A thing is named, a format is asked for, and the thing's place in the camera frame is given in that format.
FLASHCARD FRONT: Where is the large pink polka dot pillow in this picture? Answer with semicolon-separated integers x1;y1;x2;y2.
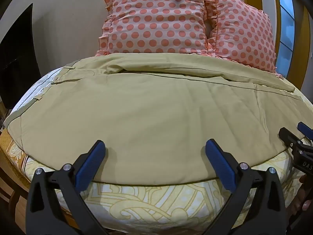
95;0;219;57

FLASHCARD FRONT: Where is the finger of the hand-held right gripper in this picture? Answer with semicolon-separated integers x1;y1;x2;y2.
278;127;304;150
297;121;313;140

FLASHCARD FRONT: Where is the dark cabinet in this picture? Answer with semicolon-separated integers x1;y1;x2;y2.
0;3;41;110

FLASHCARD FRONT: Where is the yellow wooden window frame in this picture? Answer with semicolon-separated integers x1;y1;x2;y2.
242;0;313;92

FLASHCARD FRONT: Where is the small pink polka dot pillow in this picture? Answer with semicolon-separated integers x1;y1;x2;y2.
205;0;280;74

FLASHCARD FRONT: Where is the window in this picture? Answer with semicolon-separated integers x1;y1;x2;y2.
274;0;297;79

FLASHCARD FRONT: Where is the yellow patterned bed sheet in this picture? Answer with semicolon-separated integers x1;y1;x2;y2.
0;65;313;235

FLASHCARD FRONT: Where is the olive green blanket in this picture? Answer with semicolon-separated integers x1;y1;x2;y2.
5;52;304;185

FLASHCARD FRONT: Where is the person's right hand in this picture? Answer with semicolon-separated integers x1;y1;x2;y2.
287;174;313;217

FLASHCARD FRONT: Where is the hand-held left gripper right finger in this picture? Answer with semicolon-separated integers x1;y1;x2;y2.
203;139;287;235

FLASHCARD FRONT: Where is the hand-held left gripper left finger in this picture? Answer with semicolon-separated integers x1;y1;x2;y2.
26;140;109;235

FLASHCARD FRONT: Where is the wooden bed frame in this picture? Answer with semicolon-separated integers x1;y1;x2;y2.
0;127;74;235

